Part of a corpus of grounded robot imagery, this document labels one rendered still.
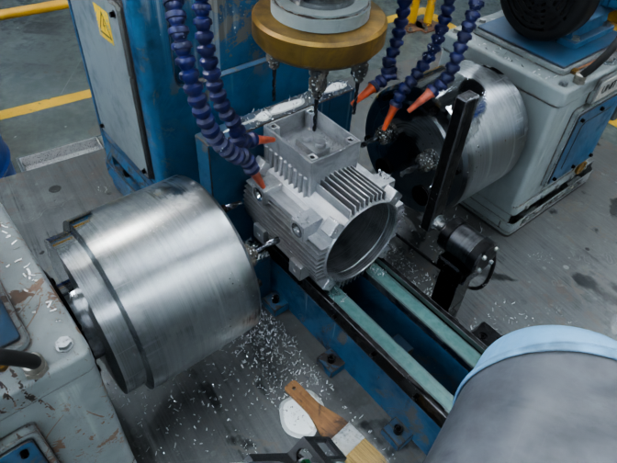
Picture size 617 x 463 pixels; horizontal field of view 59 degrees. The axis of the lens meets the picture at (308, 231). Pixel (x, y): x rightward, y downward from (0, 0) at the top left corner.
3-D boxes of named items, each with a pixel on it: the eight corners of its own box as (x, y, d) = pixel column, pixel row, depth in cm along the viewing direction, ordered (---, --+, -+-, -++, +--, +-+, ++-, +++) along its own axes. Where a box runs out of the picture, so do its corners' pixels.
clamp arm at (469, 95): (416, 224, 94) (452, 93, 76) (428, 218, 95) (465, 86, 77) (431, 236, 92) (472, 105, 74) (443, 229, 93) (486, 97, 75)
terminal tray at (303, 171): (261, 162, 91) (261, 125, 86) (310, 141, 96) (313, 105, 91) (307, 201, 85) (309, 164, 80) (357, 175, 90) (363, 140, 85)
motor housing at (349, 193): (243, 237, 100) (240, 152, 86) (322, 197, 109) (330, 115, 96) (313, 308, 89) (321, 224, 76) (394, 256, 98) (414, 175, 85)
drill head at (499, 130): (326, 186, 112) (337, 74, 95) (455, 121, 132) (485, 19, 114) (416, 259, 99) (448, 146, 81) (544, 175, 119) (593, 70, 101)
